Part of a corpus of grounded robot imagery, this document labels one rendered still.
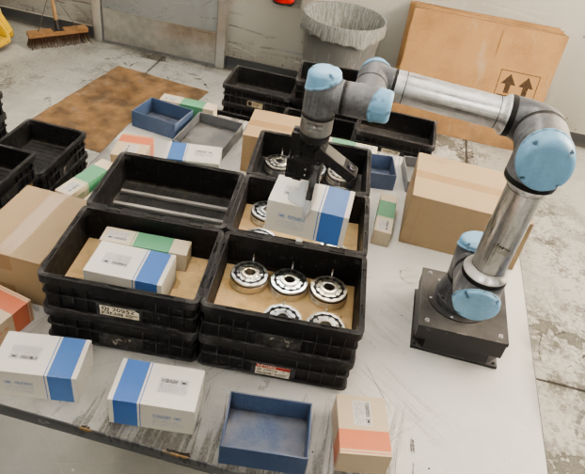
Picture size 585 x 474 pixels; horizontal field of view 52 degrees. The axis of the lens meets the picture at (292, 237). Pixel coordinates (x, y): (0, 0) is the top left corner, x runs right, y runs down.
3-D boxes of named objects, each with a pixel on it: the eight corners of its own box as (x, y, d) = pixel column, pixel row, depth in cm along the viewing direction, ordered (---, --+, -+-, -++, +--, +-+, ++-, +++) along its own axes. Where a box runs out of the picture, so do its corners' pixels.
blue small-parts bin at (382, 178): (389, 170, 248) (393, 156, 243) (392, 191, 236) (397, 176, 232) (341, 164, 247) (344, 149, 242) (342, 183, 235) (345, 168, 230)
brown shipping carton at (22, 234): (46, 308, 166) (39, 264, 156) (-26, 287, 168) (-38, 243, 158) (99, 243, 189) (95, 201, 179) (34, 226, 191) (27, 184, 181)
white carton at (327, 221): (348, 220, 158) (355, 192, 152) (341, 247, 149) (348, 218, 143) (275, 202, 160) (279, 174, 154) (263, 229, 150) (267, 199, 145)
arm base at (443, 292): (489, 292, 179) (499, 267, 173) (481, 325, 168) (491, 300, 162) (439, 275, 183) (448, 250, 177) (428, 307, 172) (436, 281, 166)
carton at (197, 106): (216, 117, 263) (217, 104, 260) (213, 123, 259) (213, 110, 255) (164, 105, 265) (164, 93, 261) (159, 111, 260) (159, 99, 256)
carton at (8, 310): (-13, 359, 150) (-19, 339, 145) (-49, 339, 153) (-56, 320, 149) (34, 319, 162) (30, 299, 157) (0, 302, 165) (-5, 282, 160)
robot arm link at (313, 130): (337, 111, 138) (330, 127, 132) (333, 129, 141) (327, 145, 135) (305, 104, 139) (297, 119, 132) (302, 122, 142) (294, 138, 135)
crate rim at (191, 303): (224, 236, 168) (225, 229, 166) (197, 311, 144) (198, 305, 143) (84, 210, 168) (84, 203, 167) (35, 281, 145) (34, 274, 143)
